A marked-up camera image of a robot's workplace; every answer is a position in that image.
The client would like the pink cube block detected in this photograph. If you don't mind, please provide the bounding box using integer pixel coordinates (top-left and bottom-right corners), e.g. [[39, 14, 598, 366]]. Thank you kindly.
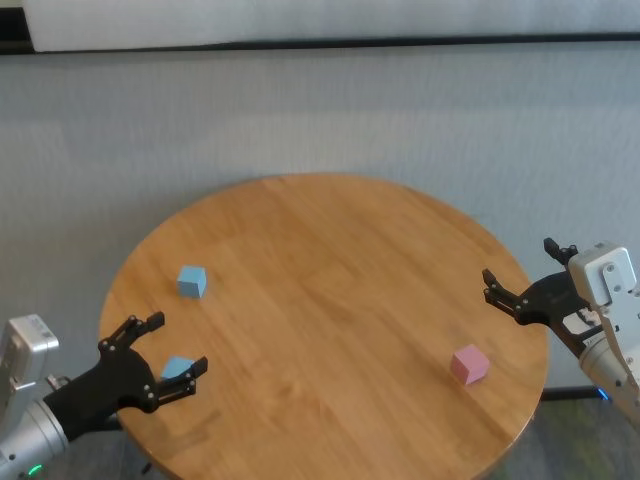
[[449, 343, 490, 387]]

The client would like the light blue cube block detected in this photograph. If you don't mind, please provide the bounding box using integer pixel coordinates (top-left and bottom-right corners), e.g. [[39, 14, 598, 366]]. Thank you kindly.
[[176, 265, 208, 300], [160, 355, 196, 382]]

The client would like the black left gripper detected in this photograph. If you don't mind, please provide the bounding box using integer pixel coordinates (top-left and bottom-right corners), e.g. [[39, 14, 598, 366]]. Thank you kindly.
[[42, 311, 209, 442]]

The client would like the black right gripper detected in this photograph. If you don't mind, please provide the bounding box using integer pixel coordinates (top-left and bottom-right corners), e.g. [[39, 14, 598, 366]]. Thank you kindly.
[[481, 237, 592, 359]]

